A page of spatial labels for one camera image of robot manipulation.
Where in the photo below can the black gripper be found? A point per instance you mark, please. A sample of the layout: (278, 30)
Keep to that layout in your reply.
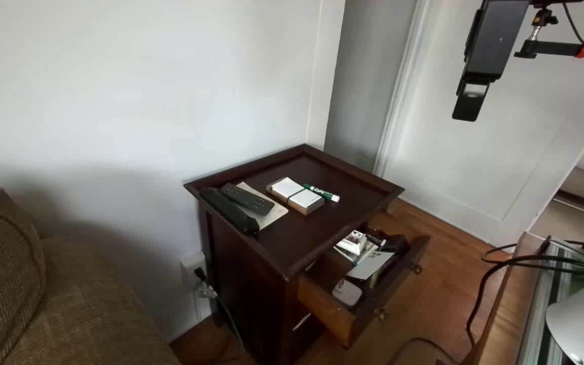
(498, 33)

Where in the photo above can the green marker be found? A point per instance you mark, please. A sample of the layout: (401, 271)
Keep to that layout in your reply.
(323, 192)

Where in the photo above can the black object in drawer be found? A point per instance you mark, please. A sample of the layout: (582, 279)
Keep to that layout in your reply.
(393, 242)

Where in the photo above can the brass drawer pull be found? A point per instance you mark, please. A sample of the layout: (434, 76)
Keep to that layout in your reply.
(383, 315)
(417, 268)

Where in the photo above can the open wooden drawer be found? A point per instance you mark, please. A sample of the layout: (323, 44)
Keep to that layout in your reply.
(326, 306)

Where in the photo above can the white door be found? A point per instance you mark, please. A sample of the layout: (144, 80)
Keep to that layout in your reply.
(543, 148)

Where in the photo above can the black bar with orange tape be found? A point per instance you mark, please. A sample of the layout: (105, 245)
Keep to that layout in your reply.
(557, 48)

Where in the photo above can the black tripod head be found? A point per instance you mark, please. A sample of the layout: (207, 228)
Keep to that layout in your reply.
(545, 16)

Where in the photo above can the small printed white box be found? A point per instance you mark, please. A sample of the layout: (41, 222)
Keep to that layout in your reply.
(354, 244)

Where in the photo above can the white topped card box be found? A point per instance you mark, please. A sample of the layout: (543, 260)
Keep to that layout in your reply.
(293, 190)

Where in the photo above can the dark wooden nightstand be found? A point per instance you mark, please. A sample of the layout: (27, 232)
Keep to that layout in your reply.
(306, 229)

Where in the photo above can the wooden desk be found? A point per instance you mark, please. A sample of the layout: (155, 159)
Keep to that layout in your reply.
(507, 317)

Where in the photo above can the beige notepad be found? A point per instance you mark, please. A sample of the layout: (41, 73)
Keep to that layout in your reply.
(274, 215)

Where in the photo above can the small white square device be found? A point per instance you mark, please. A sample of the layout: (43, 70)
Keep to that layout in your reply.
(348, 292)

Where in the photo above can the wide black remote control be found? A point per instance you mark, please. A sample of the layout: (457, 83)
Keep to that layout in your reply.
(246, 200)

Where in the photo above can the long black remote control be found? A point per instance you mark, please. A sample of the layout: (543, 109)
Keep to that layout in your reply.
(227, 209)

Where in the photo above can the brown fabric couch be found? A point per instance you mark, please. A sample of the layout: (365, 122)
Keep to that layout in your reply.
(82, 310)

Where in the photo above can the white wall outlet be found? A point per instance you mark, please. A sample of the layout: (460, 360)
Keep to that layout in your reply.
(189, 263)

